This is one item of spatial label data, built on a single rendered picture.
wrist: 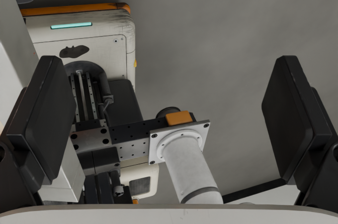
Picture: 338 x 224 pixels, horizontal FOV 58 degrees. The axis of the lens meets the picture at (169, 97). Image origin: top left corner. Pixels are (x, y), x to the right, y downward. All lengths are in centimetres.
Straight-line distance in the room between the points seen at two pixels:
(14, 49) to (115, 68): 145
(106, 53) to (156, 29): 45
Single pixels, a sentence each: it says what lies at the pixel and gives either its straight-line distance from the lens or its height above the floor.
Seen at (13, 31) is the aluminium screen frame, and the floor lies 135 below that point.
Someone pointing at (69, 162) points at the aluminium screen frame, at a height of 135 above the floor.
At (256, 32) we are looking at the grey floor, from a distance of 231.
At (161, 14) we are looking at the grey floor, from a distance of 191.
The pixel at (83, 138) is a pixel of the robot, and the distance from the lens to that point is 78.
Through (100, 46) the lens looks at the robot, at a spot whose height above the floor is 28.
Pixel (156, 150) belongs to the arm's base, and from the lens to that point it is 80.
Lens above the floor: 157
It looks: 41 degrees down
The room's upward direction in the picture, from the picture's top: 157 degrees clockwise
